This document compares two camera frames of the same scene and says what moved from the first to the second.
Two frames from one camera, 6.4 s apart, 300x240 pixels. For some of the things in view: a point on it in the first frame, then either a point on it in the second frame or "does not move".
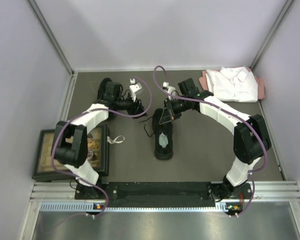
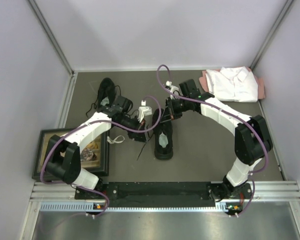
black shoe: x=163 y=135 does not move
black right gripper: x=167 y=116 does not move
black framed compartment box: x=46 y=167 does not move
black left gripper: x=136 y=107 to x=140 y=137
